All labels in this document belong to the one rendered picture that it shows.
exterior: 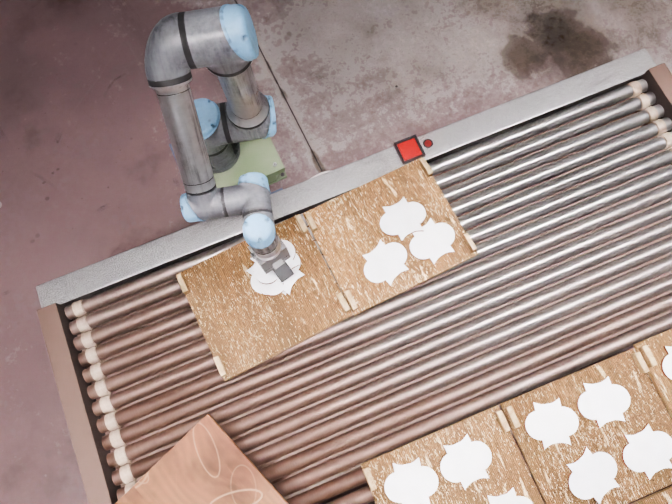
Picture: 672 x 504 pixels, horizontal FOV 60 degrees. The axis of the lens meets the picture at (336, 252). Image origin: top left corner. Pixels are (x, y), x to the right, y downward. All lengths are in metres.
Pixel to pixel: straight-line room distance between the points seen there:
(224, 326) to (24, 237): 1.61
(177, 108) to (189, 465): 0.88
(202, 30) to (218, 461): 1.03
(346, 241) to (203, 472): 0.74
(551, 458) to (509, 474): 0.12
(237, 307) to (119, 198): 1.41
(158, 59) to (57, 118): 2.02
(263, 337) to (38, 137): 1.96
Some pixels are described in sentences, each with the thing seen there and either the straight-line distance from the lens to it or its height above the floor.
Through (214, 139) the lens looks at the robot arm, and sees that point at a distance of 1.70.
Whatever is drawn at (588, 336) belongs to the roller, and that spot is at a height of 0.92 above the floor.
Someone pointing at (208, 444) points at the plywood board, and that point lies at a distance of 1.61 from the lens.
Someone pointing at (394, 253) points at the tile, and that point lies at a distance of 1.73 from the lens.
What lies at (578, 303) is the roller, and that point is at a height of 0.92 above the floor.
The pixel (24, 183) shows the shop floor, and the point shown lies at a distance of 3.24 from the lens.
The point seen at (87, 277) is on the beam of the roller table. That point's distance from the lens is 1.91.
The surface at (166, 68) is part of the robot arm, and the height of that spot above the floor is 1.54.
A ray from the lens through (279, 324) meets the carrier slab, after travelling 1.70.
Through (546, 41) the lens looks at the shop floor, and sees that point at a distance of 3.34.
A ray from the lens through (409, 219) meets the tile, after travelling 1.76.
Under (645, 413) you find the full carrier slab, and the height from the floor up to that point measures 0.94.
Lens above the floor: 2.61
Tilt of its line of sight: 74 degrees down
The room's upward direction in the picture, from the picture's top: 6 degrees counter-clockwise
